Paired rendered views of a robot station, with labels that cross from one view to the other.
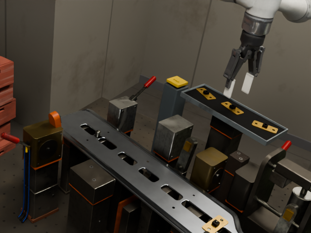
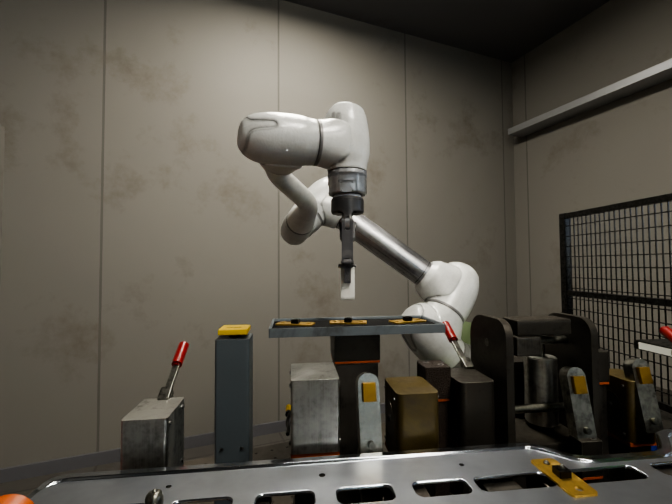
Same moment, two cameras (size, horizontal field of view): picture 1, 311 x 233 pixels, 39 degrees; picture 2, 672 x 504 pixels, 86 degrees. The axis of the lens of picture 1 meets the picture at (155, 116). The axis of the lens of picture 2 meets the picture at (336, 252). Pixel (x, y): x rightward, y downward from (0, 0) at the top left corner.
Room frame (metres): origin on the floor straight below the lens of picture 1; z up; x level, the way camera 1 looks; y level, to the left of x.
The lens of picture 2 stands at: (0.82, 0.35, 1.29)
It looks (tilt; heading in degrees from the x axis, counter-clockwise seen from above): 2 degrees up; 314
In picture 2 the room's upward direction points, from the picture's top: straight up
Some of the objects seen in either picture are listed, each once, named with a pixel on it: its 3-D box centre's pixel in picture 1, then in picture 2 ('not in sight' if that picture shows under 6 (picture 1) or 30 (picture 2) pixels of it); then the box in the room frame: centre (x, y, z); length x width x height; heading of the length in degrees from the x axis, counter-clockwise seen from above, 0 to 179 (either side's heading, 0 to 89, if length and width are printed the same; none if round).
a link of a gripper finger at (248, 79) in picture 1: (247, 83); not in sight; (1.40, -0.29, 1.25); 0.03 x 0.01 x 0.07; 42
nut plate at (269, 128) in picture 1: (264, 125); (407, 319); (1.29, -0.36, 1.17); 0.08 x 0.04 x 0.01; 70
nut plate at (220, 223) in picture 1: (215, 223); (561, 472); (0.95, -0.23, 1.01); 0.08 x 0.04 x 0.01; 141
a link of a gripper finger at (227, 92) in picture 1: (229, 87); (347, 283); (1.34, -0.22, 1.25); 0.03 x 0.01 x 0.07; 42
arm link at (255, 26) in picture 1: (256, 23); (347, 185); (1.37, -0.26, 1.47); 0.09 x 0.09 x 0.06
